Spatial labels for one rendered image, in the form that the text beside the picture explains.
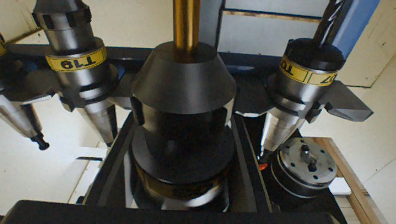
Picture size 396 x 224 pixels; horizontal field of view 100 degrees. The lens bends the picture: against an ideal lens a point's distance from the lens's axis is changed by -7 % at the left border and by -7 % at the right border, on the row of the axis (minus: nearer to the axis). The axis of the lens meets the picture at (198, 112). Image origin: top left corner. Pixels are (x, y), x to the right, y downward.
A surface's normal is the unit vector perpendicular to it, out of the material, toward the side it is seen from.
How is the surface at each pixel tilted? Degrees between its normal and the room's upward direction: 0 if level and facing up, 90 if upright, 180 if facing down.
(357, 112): 170
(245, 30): 89
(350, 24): 90
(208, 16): 90
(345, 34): 90
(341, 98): 180
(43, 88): 180
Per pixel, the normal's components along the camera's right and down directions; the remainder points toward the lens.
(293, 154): 0.06, -0.75
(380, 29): -0.01, 0.65
